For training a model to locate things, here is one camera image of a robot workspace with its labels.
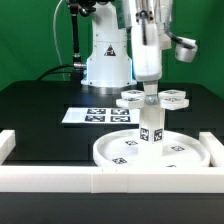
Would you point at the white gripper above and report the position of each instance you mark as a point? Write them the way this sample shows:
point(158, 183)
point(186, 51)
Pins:
point(146, 56)

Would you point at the white cross-shaped table base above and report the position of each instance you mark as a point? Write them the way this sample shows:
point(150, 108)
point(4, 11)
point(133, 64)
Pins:
point(168, 99)

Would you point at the white round table top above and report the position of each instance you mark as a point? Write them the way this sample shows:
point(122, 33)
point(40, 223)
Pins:
point(125, 149)

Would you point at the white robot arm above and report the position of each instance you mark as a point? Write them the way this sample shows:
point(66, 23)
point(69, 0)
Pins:
point(128, 40)

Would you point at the white marker tag sheet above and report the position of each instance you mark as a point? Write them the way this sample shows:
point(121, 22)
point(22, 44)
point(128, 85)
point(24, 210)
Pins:
point(75, 115)

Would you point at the white right fence bar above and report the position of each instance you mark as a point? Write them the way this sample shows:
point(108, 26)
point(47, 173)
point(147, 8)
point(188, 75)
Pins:
point(214, 147)

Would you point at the white fence bar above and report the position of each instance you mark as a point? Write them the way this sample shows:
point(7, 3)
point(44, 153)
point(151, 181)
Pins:
point(107, 180)
point(7, 144)
point(214, 147)

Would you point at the white front fence bar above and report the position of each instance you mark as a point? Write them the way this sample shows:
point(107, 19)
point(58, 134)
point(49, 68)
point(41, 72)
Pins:
point(107, 180)

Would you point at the white left fence bar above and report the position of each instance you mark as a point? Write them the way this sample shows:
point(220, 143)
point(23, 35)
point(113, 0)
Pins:
point(7, 144)

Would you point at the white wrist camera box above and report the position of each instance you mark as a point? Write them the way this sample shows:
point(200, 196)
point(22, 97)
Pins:
point(186, 49)

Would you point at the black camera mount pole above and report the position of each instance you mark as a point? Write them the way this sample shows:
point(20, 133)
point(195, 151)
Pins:
point(78, 7)

